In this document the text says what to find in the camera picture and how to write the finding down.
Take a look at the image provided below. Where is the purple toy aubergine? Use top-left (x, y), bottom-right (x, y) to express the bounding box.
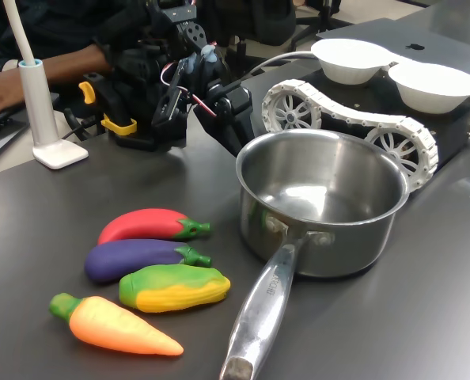
top-left (84, 238), bottom-right (213, 283)

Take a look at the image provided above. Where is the person's hand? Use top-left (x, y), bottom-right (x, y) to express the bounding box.
top-left (0, 70), bottom-right (30, 129)

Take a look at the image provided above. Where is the pale grey putty lump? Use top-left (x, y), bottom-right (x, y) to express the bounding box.
top-left (186, 44), bottom-right (221, 77)

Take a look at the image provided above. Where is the black office chair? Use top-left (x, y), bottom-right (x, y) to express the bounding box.
top-left (199, 0), bottom-right (355, 53)

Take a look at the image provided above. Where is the black yellow table clamp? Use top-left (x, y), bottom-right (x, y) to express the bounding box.
top-left (78, 73), bottom-right (138, 148)

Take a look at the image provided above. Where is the white bowl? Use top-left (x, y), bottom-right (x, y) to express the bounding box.
top-left (310, 38), bottom-right (396, 86)
top-left (387, 62), bottom-right (470, 116)

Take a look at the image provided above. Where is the red toy chilli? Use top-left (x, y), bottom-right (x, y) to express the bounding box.
top-left (97, 207), bottom-right (212, 245)

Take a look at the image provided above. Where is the tracked vehicle with white tracks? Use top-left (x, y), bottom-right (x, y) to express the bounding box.
top-left (260, 69), bottom-right (470, 194)

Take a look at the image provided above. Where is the yellow green toy corn cob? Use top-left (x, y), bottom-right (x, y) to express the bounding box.
top-left (118, 264), bottom-right (232, 314)

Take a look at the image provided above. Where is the person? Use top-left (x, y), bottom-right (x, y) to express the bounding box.
top-left (0, 0), bottom-right (157, 86)

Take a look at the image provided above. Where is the orange toy carrot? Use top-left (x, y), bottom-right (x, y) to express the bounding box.
top-left (48, 292), bottom-right (185, 356)

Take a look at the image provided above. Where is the red white servo wire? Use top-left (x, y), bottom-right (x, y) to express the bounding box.
top-left (190, 93), bottom-right (217, 119)

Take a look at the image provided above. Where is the black wrist camera board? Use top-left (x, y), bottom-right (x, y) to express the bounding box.
top-left (150, 59), bottom-right (191, 130)

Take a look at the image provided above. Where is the white vehicle cable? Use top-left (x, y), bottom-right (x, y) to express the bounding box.
top-left (244, 50), bottom-right (320, 79)

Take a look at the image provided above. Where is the steel pan with long handle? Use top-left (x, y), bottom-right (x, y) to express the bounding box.
top-left (218, 128), bottom-right (412, 380)

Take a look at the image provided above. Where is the white post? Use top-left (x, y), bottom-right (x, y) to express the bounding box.
top-left (2, 0), bottom-right (90, 171)

